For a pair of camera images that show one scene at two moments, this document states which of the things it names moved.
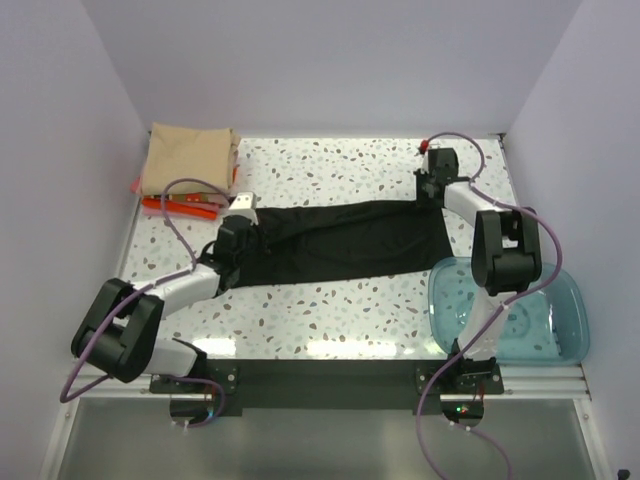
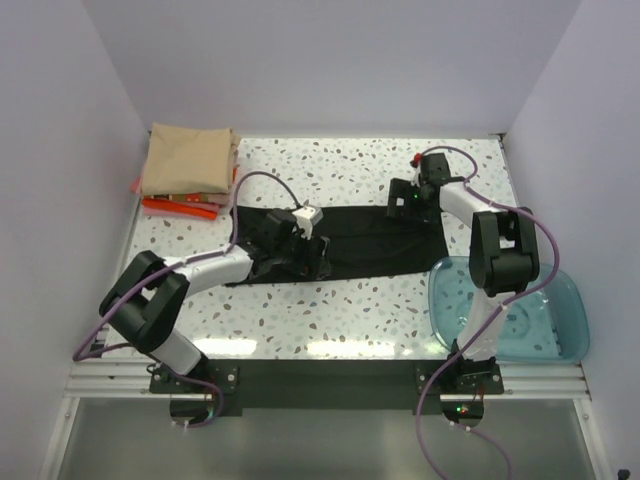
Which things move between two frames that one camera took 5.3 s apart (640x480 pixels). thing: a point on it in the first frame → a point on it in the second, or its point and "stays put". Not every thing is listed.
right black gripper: (420, 177) → (401, 189)
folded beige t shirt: (178, 152) stays put
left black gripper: (256, 231) → (319, 264)
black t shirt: (348, 240) stays put
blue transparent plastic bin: (549, 326) stays put
